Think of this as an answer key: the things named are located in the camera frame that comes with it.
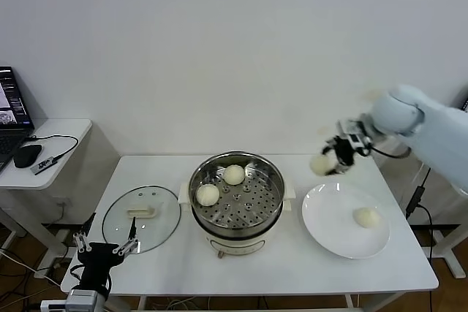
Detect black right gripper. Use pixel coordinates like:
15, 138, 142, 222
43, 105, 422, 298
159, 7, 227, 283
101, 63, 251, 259
322, 132, 355, 176

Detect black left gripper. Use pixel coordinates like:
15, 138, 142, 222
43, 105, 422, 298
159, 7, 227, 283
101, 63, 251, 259
72, 213, 140, 289

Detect white steamed baozi bun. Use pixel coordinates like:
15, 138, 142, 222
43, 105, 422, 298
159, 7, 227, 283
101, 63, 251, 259
352, 207, 381, 229
196, 183, 220, 206
223, 164, 245, 186
309, 154, 331, 176

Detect stainless steel steamer basket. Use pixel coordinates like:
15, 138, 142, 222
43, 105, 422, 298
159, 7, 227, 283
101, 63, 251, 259
189, 151, 287, 231

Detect round glass pot lid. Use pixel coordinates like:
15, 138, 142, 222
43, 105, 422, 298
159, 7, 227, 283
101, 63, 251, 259
102, 185, 183, 254

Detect white round plate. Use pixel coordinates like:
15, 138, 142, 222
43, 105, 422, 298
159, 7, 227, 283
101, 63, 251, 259
301, 181, 391, 260

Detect grey usb hub adapter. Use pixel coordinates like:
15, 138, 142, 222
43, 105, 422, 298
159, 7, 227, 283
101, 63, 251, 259
406, 186, 427, 218

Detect grey usb dongle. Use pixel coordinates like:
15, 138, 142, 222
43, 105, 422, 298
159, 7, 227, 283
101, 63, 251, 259
31, 156, 59, 175

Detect black computer mouse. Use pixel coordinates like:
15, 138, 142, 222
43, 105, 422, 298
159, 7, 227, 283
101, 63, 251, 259
13, 143, 43, 169

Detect cream electric cooker base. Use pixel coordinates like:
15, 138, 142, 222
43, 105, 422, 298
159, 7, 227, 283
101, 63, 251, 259
178, 179, 296, 260

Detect black laptop with mouse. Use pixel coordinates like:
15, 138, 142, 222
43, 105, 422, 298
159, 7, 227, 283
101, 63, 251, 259
0, 66, 37, 173

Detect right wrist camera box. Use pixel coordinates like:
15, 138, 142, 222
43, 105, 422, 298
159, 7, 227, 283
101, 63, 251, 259
347, 132, 371, 156

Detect white floor cable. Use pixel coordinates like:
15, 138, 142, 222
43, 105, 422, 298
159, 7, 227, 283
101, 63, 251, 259
0, 248, 61, 286

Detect black thin dongle cable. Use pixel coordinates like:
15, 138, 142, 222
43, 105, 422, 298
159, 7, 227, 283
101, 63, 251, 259
25, 134, 80, 161

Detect black hub cable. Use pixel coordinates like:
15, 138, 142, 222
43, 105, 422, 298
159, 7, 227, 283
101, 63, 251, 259
416, 204, 435, 260

